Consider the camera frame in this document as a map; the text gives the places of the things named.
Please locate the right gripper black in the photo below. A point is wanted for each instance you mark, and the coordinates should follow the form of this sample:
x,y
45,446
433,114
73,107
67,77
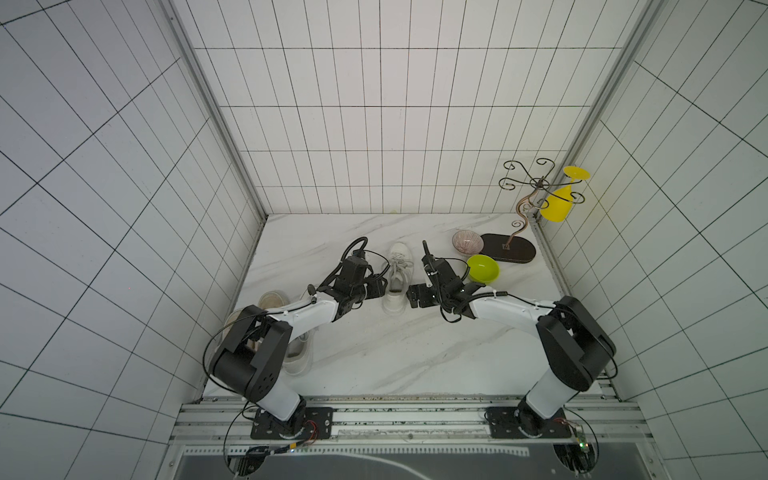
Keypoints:
x,y
421,294

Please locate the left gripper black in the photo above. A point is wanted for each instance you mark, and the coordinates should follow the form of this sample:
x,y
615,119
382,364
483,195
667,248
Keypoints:
x,y
378,290

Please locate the white sneaker with laces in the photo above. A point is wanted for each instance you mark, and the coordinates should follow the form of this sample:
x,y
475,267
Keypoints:
x,y
400,275

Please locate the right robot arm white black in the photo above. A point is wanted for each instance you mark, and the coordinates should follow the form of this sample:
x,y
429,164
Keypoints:
x,y
576,347

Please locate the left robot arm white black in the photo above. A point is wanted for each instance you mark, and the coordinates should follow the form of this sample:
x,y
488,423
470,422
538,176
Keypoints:
x,y
249,359

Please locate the lime green plastic bowl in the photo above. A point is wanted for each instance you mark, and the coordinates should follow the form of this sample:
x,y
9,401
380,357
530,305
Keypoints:
x,y
483,269

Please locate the pink marbled bowl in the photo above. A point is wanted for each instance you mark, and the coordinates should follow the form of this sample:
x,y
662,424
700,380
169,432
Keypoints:
x,y
467,242

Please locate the black oval stand base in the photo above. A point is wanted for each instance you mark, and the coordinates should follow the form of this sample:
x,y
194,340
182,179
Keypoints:
x,y
505,248

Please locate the curly metal cup stand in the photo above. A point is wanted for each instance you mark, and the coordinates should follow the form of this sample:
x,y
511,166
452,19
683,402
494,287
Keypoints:
x,y
518,175

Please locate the yellow plastic goblet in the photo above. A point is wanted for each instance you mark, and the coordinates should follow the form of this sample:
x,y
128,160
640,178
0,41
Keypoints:
x,y
560,202

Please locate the beige shoe near wall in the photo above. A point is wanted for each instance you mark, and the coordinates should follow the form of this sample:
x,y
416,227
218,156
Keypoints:
x,y
273,300

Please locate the aluminium rail frame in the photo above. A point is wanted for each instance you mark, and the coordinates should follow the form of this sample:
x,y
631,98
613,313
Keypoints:
x,y
389,425

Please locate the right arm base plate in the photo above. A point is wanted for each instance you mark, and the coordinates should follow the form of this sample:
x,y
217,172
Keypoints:
x,y
508,423

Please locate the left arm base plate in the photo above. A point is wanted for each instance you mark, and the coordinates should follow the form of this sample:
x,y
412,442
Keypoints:
x,y
316,423

